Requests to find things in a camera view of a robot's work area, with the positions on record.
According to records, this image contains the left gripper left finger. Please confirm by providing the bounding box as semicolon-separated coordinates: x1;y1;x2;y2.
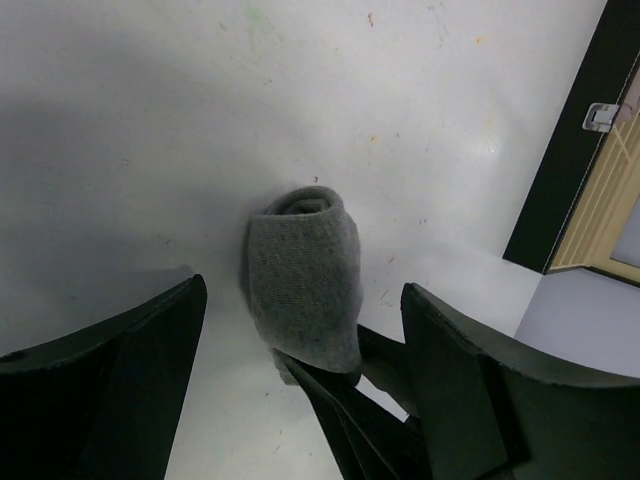
1;275;207;479

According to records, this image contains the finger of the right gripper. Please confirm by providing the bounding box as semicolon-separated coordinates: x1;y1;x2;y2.
287;357;430;480
358;325;418;418

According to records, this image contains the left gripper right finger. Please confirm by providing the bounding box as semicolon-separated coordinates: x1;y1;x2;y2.
401;284;639;479

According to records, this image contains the grey striped sock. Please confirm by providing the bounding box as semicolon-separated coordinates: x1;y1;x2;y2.
243;186;363;385

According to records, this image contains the black compartment box with lid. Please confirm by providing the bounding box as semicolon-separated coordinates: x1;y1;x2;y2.
502;1;639;275

